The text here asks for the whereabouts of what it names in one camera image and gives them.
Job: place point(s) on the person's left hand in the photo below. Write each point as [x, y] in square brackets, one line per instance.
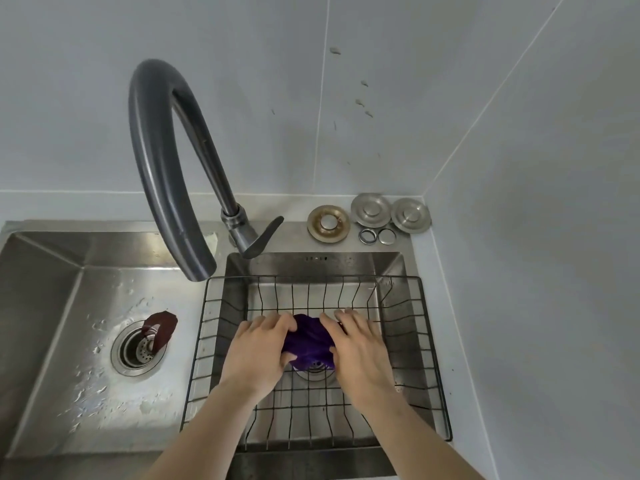
[252, 357]

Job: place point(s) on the person's right hand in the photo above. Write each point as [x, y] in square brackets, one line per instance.
[362, 362]

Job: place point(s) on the person's right middle finger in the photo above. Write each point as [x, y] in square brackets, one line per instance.
[346, 319]

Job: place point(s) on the person's right thumb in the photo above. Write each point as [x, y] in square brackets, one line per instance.
[334, 354]

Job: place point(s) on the person's right little finger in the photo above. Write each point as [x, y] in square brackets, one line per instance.
[375, 327]

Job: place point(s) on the person's left middle finger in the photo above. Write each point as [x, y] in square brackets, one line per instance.
[272, 323]

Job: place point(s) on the person's left thumb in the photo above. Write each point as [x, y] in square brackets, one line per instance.
[290, 356]

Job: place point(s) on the person's left little finger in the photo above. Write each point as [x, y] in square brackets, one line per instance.
[246, 329]

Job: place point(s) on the purple cloth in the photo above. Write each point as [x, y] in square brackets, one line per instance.
[312, 339]

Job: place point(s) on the person's right forearm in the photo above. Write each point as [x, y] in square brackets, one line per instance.
[415, 439]

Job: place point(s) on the person's left forearm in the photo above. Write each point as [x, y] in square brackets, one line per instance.
[210, 434]

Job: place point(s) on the steel basin drain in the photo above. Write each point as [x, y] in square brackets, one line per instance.
[315, 368]

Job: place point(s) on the dark red drain stopper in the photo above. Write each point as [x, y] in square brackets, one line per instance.
[162, 324]

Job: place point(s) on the white paper scrap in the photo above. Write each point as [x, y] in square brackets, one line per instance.
[214, 243]

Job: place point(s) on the round steel sink stopper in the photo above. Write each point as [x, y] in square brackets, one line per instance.
[411, 213]
[371, 209]

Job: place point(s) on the steel sink drain strainer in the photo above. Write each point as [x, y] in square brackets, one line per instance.
[131, 352]

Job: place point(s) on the dark grey curved faucet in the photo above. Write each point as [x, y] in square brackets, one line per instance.
[150, 159]

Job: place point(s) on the stainless steel double sink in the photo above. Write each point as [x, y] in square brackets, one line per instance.
[40, 294]

